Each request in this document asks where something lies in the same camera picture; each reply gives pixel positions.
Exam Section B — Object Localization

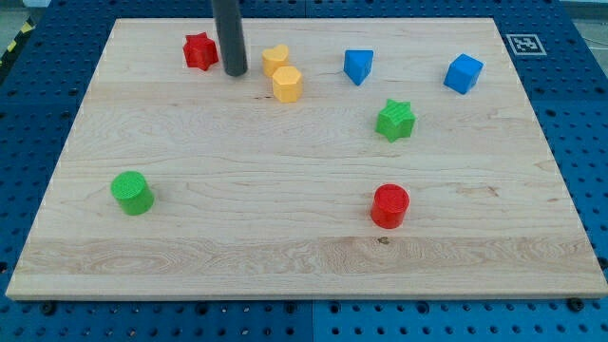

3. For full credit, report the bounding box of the light wooden board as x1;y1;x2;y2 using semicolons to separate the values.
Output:
7;18;607;301

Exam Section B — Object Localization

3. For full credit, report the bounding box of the green star block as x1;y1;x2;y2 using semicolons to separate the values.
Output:
375;99;416;143

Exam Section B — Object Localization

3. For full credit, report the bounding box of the yellow heart block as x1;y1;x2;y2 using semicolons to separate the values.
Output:
261;44;290;77

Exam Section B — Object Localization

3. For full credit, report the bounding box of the green cylinder block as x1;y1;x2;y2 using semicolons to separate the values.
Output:
110;171;155;216

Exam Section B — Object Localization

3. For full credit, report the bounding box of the red star block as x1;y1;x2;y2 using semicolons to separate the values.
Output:
182;32;219;71

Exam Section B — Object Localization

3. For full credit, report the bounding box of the white fiducial marker tag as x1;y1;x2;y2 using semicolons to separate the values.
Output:
506;33;547;56

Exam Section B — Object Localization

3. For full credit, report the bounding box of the blue cube block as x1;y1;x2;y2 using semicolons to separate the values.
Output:
444;53;485;94

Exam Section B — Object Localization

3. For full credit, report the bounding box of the red cylinder block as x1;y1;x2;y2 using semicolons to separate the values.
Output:
370;183;410;229

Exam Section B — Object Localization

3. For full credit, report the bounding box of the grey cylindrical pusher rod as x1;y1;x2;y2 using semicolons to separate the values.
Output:
211;0;248;77

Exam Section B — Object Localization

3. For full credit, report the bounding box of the blue triangle block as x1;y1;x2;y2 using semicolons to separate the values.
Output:
343;49;374;86

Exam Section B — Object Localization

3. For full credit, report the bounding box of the yellow hexagon block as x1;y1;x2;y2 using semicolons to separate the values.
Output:
272;66;303;103

